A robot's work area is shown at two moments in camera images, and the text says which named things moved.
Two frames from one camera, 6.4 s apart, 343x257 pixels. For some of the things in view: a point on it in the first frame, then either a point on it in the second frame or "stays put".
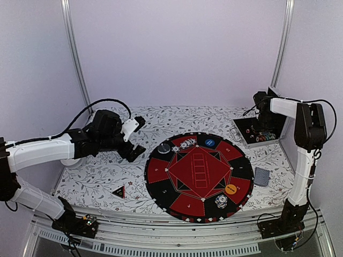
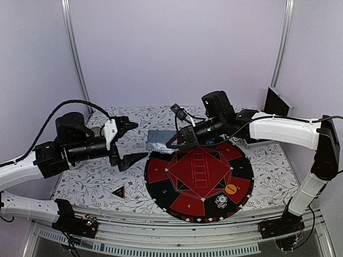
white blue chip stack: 221,201 stays put
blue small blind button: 209,142 stays put
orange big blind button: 231,189 stays put
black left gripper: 135,152 → 128,160
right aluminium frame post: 278,66 stays put
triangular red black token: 120,192 stays put
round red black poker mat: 198,177 stays put
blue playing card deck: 261,176 → 157,141
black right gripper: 269,128 → 190,137
